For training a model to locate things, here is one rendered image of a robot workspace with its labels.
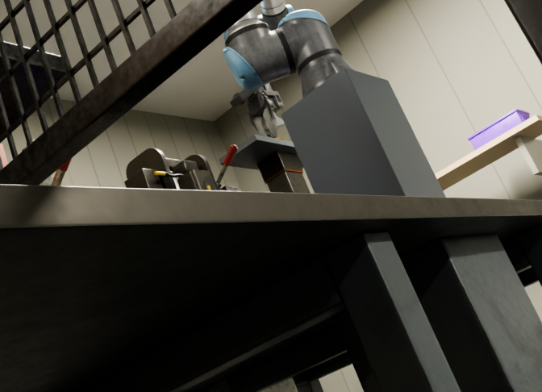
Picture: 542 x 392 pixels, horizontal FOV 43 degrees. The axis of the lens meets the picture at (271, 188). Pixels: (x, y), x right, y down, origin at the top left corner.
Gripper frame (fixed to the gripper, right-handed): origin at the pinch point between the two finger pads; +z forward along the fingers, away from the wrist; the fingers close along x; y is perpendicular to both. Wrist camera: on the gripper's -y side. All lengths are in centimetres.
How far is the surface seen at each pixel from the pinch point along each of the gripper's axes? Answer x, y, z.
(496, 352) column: -53, -29, 79
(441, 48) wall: 45, 244, -97
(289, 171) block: -2.7, -1.8, 13.6
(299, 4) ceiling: 92, 191, -161
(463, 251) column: -52, -22, 59
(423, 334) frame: -62, -60, 72
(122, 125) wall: 221, 124, -146
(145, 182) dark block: 1, -49, 14
